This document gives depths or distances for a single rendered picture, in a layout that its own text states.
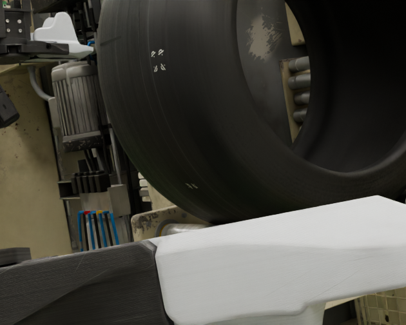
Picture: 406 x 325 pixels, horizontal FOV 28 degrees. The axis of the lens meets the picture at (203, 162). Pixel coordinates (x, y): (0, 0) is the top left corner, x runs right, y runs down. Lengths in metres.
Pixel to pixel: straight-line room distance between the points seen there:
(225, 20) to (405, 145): 0.38
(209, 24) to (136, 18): 0.12
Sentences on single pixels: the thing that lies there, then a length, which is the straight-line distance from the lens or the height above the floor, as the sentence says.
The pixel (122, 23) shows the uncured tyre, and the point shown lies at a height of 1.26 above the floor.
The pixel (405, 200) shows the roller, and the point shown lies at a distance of 1.37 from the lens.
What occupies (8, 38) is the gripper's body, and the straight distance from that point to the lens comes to 1.06.
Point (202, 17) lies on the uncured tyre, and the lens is 1.10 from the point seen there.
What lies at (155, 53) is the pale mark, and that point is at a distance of 1.12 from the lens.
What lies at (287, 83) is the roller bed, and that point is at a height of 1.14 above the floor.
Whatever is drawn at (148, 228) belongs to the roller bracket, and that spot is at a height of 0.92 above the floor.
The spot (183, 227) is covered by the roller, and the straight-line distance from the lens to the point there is 1.40.
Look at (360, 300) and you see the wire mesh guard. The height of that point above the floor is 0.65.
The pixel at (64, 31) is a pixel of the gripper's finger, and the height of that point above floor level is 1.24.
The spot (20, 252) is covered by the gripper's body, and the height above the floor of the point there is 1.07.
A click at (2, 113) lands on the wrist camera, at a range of 1.05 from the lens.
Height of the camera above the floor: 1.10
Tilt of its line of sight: 3 degrees down
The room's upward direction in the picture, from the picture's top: 10 degrees counter-clockwise
